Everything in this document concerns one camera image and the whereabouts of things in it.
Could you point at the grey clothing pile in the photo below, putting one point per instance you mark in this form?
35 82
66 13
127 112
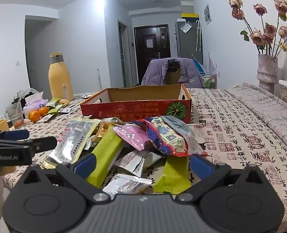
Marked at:
24 93

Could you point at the orange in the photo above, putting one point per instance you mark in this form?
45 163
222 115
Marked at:
34 116
44 111

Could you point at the interior side door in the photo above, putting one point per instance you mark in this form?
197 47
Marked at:
122 53

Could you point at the white folded umbrella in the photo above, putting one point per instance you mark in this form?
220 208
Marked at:
198 36

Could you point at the small white snack packet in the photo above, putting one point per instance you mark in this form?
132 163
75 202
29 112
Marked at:
46 118
65 110

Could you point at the pink snack packet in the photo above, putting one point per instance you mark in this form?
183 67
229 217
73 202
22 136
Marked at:
133 136

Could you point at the clear plastic cup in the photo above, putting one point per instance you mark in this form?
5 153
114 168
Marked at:
14 116

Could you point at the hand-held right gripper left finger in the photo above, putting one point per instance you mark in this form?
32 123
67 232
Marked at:
85 166

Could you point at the red cardboard box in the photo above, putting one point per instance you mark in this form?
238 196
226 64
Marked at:
133 109

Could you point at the pile of crisp packets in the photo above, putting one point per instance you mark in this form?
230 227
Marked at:
127 185

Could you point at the grey striped snack packet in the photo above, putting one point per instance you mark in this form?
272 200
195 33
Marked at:
179 126

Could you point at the purple puffer jacket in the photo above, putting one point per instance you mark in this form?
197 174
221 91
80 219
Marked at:
155 74

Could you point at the mop stick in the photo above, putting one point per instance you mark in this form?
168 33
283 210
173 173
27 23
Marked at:
99 77

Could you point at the white door notice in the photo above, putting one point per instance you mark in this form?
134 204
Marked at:
149 43

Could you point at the pink quilted cloth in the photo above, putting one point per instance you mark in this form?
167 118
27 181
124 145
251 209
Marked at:
267 116

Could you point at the pink ribbed vase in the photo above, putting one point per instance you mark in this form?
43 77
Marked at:
267 75

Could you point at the small golden cookie packet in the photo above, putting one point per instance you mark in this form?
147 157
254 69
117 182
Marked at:
65 101
86 96

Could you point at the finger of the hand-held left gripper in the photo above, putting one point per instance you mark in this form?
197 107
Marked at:
41 143
16 134

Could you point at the grey refrigerator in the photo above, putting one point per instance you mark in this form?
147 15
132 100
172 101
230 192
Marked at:
184 43

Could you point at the yellow thermos bottle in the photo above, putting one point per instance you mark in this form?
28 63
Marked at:
61 82

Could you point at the white wall panel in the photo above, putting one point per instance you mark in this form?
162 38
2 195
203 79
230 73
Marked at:
207 13

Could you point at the dark entrance door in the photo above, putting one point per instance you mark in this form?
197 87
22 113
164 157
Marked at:
153 55

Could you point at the wooden chair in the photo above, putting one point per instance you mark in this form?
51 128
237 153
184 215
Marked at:
173 76

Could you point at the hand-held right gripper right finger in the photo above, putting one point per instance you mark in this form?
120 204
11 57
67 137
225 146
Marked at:
201 166

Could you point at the yellow box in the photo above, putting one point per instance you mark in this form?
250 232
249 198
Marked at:
189 15

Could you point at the red and blue snack packet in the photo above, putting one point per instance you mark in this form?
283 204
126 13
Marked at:
167 138

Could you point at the dried rose bouquet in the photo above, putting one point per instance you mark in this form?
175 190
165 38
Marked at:
257 37

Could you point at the purple tissue pack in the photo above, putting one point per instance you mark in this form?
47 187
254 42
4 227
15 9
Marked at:
34 104

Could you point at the green snack bar packet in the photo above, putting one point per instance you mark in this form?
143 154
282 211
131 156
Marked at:
173 174
54 109
52 102
104 155

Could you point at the large silver snack packet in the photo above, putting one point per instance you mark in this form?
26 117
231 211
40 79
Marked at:
70 138

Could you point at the clear plastic bag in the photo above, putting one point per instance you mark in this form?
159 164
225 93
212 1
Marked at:
185 28

